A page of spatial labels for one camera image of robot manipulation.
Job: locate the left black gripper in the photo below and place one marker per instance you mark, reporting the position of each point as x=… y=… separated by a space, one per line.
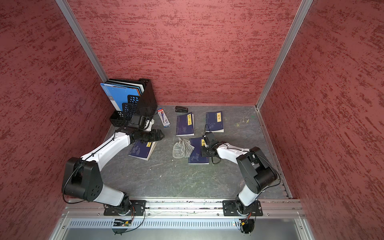
x=153 y=138

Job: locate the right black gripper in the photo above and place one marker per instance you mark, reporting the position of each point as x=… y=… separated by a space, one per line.
x=203 y=152

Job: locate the navy book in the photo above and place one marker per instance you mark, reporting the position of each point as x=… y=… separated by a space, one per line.
x=142 y=150
x=196 y=157
x=214 y=122
x=185 y=125

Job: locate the grey striped wiping cloth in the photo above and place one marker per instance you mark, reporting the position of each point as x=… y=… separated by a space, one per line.
x=182 y=149

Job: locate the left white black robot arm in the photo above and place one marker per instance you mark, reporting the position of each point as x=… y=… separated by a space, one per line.
x=82 y=176

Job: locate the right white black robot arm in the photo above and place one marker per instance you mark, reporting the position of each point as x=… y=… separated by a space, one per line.
x=257 y=172

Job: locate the pencil box white blue red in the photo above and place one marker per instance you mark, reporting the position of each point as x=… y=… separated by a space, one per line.
x=163 y=117

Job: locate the black mesh file organizer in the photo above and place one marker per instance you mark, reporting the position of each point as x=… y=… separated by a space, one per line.
x=145 y=105

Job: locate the dark folders in organizer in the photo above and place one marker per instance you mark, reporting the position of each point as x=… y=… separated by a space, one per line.
x=137 y=84

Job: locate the blue folder in organizer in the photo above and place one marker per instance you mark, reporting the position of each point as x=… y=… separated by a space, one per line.
x=119 y=94

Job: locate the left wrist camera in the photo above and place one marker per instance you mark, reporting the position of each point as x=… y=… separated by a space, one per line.
x=141 y=123

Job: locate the aluminium mounting rail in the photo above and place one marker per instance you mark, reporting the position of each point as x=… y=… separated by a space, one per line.
x=192 y=209

